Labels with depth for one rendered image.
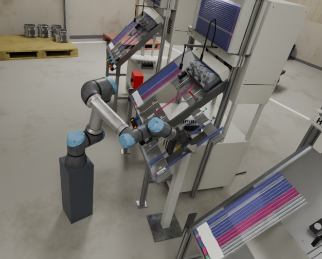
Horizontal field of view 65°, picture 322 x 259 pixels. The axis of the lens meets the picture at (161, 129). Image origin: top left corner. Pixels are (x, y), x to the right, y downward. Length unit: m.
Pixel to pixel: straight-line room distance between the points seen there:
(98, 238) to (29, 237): 0.49
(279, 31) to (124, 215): 1.81
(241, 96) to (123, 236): 1.41
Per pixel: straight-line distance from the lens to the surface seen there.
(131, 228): 2.21
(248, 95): 2.07
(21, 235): 2.25
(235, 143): 2.31
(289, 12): 1.98
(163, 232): 2.22
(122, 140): 1.30
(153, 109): 2.08
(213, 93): 1.87
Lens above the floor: 1.81
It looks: 33 degrees down
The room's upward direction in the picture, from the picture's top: 11 degrees clockwise
